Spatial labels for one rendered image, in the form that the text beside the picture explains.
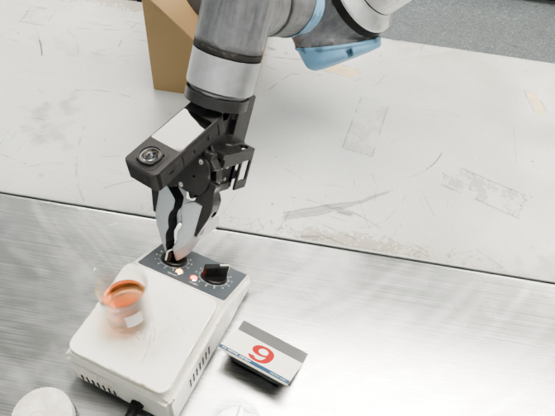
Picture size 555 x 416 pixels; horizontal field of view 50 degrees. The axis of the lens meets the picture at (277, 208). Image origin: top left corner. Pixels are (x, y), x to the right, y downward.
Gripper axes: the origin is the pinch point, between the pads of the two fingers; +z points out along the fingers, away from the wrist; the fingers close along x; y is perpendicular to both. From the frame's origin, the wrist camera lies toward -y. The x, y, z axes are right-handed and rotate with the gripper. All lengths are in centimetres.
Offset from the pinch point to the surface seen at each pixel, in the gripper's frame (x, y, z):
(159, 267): -0.2, -1.6, 1.8
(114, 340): -4.2, -11.9, 5.1
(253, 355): -14.6, 0.0, 6.5
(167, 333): -8.0, -8.3, 3.5
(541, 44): 6, 240, -24
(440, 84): -9, 54, -21
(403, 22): 60, 213, -16
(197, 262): -2.0, 3.3, 1.8
